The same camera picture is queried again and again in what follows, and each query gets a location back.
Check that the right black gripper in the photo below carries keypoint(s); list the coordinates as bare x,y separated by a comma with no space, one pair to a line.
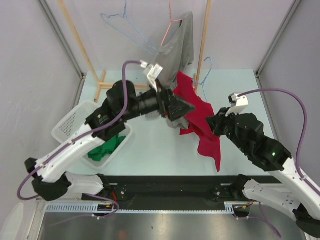
216,121

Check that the white plastic basket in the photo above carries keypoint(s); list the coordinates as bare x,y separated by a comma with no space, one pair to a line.
71,123

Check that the pink wire hanger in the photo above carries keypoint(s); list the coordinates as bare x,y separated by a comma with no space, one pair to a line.
171,22

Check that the wooden clothes rack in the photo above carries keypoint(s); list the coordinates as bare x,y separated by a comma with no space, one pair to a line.
100,82

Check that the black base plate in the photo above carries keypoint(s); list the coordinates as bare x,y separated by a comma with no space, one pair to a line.
174,190

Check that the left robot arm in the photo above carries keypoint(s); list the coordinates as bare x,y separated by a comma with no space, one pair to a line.
51,179

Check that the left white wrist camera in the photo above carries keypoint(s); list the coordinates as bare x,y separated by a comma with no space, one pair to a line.
151,71

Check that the white cable duct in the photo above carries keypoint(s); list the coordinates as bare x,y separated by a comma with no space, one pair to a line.
102,209

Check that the grey t shirt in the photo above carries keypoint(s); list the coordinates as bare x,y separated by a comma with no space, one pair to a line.
177,54

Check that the red t shirt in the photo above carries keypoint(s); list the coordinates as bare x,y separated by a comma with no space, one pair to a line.
209,144

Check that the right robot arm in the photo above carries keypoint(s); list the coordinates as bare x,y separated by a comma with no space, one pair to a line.
246,132

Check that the blue wire hanger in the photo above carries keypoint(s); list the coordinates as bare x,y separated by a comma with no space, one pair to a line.
121,23
206,77

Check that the green t shirt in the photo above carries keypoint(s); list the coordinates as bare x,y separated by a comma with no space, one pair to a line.
106,148

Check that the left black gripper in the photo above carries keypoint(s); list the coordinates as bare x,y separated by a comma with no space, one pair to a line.
180,107

